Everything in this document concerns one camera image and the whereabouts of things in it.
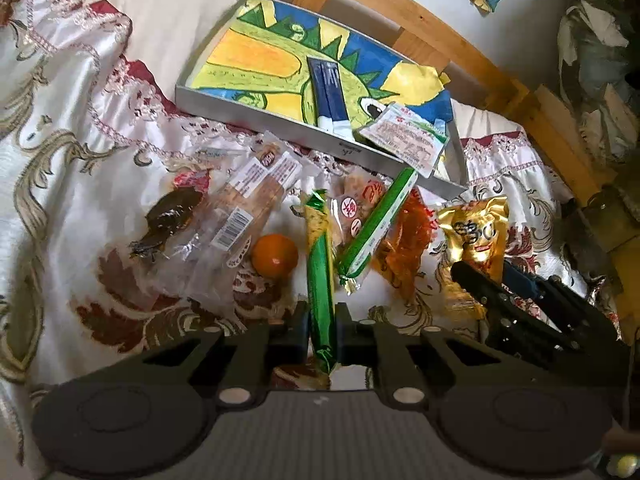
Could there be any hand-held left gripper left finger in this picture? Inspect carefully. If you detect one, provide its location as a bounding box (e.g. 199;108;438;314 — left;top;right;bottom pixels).
142;301;308;408

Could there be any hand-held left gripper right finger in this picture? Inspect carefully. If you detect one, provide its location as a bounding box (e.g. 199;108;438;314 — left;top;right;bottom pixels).
334;302;501;408

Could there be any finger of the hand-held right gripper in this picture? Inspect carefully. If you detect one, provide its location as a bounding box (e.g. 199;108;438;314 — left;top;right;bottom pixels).
451;260;516;321
501;259;556;306

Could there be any gold foil snack packet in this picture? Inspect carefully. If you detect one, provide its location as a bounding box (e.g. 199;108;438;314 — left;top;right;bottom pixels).
436;196;511;321

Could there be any green and yellow snack packet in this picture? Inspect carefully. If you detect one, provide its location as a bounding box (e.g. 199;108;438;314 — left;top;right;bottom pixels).
302;189;337;375

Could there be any tangerine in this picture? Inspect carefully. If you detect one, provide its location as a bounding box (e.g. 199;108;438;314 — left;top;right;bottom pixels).
251;234;299;278

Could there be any orange chili snack bag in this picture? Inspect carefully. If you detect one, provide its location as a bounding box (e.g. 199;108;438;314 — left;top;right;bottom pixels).
372;187;436;301

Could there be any green stick snack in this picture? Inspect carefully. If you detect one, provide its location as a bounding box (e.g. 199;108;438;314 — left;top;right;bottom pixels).
336;167;418;295

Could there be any clear rice cracker bag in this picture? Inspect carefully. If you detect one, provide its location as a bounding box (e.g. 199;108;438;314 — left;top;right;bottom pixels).
327;170;401;281

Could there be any clear bread packet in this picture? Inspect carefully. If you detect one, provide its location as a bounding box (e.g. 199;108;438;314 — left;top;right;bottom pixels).
172;130;321;311

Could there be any dark brown snack packet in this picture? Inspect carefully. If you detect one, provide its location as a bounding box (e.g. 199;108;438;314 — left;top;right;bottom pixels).
127;170;211;263

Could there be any grey metal tray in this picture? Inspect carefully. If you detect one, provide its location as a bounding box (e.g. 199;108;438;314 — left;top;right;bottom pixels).
175;0;468;201

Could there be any white packet with green print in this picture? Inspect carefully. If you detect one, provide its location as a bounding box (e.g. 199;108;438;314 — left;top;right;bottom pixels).
359;102;449;178

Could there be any blue stick sachet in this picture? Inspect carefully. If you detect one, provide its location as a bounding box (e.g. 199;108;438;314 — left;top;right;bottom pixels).
322;60;354;137
306;56;335;131

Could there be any dinosaur drawing paper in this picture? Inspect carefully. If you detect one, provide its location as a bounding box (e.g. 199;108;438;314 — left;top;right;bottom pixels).
186;0;453;171

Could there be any white bed sheet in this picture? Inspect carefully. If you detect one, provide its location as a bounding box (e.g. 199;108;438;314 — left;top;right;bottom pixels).
75;0;531;141

